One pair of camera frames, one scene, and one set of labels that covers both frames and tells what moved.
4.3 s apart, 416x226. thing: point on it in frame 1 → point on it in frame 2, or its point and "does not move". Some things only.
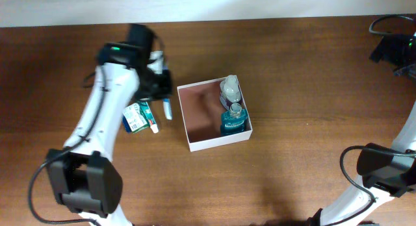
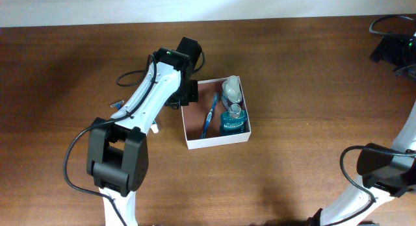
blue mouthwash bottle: x=234 y=121 does not move
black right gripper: x=389 y=49 does not move
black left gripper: x=164 y=87 → x=193 y=96
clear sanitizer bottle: x=230 y=91 does not move
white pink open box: x=201 y=111 does not move
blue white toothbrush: x=167 y=108 → x=209 y=116
